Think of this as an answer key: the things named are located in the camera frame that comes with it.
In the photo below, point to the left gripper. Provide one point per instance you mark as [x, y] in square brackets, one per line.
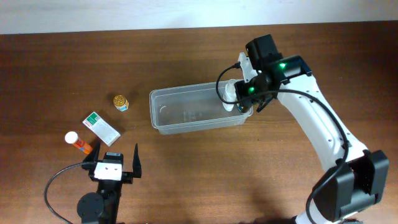
[128, 177]

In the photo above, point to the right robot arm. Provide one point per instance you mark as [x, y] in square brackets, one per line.
[354, 177]

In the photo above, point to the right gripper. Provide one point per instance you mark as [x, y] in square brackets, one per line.
[259, 101]

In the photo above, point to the clear plastic container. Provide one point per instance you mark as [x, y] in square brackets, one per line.
[191, 108]

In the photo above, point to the white spray bottle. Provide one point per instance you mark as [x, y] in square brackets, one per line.
[229, 94]

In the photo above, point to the small jar gold lid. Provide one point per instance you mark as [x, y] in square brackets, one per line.
[121, 103]

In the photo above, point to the orange tube white cap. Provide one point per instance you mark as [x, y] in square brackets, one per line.
[72, 138]

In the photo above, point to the white green medicine box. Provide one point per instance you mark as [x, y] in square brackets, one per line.
[101, 128]

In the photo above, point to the dark bottle white cap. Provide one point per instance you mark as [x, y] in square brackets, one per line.
[242, 109]

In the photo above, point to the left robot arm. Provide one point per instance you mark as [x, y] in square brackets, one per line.
[102, 206]

